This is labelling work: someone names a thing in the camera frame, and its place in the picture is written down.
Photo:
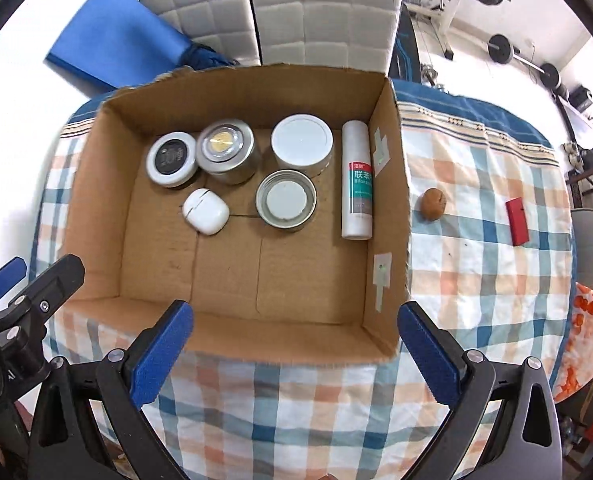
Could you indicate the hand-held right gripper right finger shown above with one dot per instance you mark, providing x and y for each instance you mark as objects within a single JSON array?
[{"x": 429, "y": 355}]

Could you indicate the cardboard box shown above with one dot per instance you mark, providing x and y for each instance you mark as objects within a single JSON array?
[{"x": 276, "y": 285}]

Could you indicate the brown walnut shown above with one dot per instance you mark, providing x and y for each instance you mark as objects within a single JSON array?
[{"x": 434, "y": 204}]

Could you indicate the silver tin lid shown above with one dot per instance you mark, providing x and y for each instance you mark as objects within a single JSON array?
[{"x": 286, "y": 200}]

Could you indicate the white earbud case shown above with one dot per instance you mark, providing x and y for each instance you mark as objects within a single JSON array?
[{"x": 204, "y": 210}]

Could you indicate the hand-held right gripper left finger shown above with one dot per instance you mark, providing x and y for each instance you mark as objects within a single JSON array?
[{"x": 161, "y": 355}]

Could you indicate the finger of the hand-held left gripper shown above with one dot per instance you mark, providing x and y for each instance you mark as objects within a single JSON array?
[
  {"x": 6, "y": 272},
  {"x": 59, "y": 280}
]

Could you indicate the blue exercise mat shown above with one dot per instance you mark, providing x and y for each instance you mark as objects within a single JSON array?
[{"x": 106, "y": 45}]

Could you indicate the black and blue weight bench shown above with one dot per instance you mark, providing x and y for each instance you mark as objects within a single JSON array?
[{"x": 406, "y": 45}]

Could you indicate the white tube bottle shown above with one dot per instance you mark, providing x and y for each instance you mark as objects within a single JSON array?
[{"x": 357, "y": 180}]

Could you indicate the white barbell rack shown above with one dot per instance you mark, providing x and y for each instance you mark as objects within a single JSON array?
[{"x": 451, "y": 10}]

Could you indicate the short barbell with black plates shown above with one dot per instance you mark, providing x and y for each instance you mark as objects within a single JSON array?
[{"x": 524, "y": 57}]

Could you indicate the silver tin with gold top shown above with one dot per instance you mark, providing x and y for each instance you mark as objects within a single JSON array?
[{"x": 226, "y": 150}]

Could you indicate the orange patterned cloth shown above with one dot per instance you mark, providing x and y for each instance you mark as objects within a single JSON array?
[{"x": 586, "y": 340}]

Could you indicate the red flat case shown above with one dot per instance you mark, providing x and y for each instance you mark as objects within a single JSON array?
[{"x": 516, "y": 222}]

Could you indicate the dark wooden chair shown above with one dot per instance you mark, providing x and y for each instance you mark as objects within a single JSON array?
[{"x": 584, "y": 185}]

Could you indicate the large quilted grey chair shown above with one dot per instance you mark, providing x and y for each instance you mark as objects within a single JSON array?
[{"x": 321, "y": 10}]

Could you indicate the plaid blanket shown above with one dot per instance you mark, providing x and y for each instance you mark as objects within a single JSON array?
[{"x": 476, "y": 285}]

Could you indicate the small quilted grey chair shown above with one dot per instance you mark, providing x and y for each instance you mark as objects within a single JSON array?
[{"x": 196, "y": 15}]

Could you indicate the silver round weight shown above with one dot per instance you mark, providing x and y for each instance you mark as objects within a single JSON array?
[{"x": 429, "y": 74}]

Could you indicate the black air purifier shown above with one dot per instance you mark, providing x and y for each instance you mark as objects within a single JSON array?
[{"x": 581, "y": 97}]

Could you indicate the round black and white jar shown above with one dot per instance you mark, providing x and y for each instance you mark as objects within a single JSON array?
[{"x": 171, "y": 160}]

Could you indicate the black loose weight plates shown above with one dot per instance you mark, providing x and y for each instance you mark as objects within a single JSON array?
[{"x": 561, "y": 92}]

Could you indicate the pair of white shoes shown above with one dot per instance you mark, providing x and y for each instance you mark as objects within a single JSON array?
[{"x": 570, "y": 150}]

